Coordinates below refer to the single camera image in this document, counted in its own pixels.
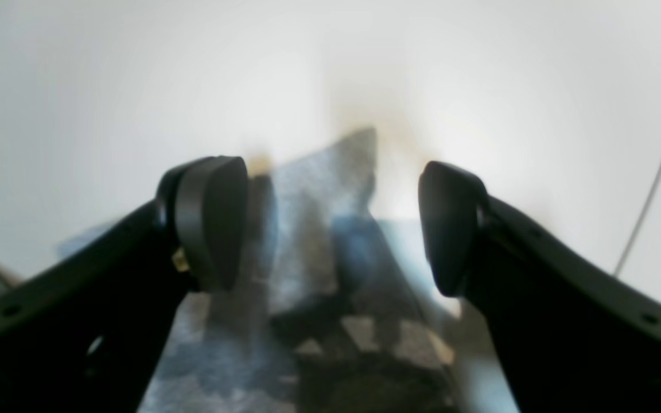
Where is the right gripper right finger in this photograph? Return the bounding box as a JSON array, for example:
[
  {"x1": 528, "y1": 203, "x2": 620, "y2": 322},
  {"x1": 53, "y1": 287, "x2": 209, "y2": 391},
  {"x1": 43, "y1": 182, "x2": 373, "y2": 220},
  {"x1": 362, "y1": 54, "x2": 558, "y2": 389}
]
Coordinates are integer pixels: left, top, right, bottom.
[{"x1": 419, "y1": 161, "x2": 661, "y2": 412}]

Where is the grey T-shirt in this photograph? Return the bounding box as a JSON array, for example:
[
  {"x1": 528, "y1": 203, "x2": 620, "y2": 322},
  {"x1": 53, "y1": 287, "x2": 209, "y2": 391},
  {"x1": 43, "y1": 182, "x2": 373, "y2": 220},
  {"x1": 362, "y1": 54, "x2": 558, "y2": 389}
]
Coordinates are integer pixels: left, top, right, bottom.
[{"x1": 139, "y1": 127, "x2": 518, "y2": 412}]

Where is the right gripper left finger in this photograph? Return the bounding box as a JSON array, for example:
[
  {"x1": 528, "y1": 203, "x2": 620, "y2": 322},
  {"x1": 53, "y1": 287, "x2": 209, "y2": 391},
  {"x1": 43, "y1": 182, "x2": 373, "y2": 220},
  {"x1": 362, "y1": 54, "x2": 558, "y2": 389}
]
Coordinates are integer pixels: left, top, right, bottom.
[{"x1": 0, "y1": 156, "x2": 249, "y2": 412}]

